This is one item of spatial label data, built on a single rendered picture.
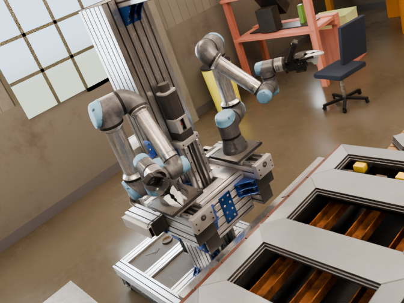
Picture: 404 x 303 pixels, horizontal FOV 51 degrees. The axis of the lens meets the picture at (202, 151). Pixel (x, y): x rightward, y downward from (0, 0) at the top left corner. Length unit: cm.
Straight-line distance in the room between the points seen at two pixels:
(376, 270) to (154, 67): 139
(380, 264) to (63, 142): 399
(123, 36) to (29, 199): 323
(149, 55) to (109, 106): 45
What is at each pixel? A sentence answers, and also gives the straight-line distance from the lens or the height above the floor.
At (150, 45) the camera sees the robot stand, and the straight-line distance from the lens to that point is 223.
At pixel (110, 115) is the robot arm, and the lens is 188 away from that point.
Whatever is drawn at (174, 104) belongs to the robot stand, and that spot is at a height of 146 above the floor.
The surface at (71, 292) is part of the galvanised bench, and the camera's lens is 194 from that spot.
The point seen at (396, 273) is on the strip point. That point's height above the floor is 85.
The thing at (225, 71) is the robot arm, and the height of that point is 152.
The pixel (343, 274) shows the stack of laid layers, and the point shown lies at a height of 83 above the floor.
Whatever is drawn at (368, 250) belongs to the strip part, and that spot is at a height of 85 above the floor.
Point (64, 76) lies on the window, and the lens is 506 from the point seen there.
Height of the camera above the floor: 211
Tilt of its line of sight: 25 degrees down
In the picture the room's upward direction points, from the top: 21 degrees counter-clockwise
